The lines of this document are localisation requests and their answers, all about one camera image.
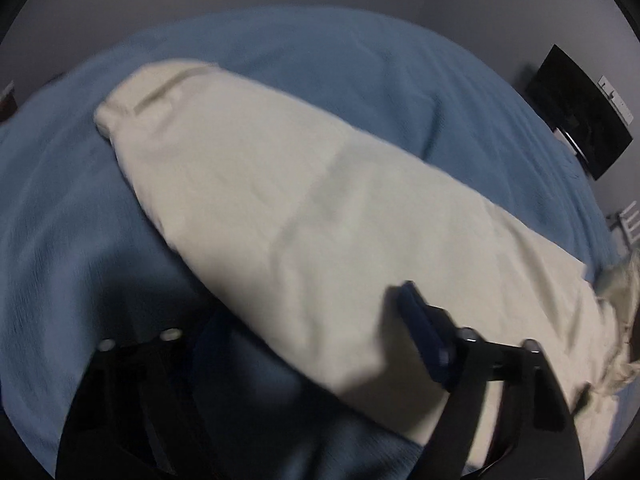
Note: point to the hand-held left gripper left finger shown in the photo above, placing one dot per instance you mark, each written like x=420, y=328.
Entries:
x=150, y=385

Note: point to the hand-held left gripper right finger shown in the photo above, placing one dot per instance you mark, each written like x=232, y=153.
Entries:
x=422, y=330

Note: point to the cream pants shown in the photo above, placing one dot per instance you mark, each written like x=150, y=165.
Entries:
x=300, y=210

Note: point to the white chair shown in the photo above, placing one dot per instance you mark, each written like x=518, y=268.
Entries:
x=627, y=220

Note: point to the blue blanket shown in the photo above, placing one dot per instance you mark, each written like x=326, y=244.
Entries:
x=350, y=75

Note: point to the black flat screen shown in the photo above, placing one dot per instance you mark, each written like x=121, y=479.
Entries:
x=575, y=110

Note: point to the white power strip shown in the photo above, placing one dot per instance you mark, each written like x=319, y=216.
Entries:
x=616, y=99

